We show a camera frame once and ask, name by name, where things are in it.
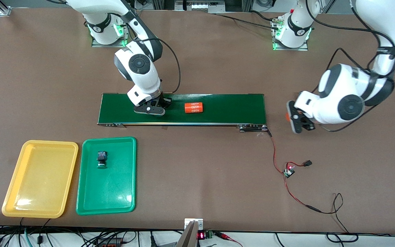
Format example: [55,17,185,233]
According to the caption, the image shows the green push button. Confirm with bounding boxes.
[96,151,108,169]

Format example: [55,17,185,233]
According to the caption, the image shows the green conveyor belt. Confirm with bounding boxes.
[97,93,269,132]

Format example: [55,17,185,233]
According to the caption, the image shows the white power strip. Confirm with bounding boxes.
[187,1,226,11]

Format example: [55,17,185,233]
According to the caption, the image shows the green plastic tray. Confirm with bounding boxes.
[76,137,137,216]

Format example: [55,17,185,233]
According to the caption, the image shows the red clip lead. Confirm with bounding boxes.
[215,232,243,247]

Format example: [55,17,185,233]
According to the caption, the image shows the yellow plastic tray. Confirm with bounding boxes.
[1,140,79,219]

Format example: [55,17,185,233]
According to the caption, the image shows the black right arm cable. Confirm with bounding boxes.
[125,0,181,94]

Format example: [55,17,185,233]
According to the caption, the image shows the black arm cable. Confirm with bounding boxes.
[306,0,395,132]
[125,0,181,94]

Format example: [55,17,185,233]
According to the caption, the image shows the red black twisted wire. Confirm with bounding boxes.
[268,128,322,214]

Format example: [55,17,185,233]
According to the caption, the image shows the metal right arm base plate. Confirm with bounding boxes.
[91,10,131,48]

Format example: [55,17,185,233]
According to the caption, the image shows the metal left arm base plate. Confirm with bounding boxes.
[272,16,309,51]

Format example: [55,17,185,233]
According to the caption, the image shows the thin black looped wire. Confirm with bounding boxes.
[319,193,359,243]

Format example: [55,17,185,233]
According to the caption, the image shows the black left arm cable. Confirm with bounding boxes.
[306,0,395,132]

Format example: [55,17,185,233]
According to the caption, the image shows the black cable across table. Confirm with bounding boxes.
[214,12,283,31]

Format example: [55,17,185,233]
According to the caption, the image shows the grey metal camera bracket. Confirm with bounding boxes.
[176,218,204,247]

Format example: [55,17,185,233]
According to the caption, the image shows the teal cable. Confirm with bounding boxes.
[24,227,34,247]

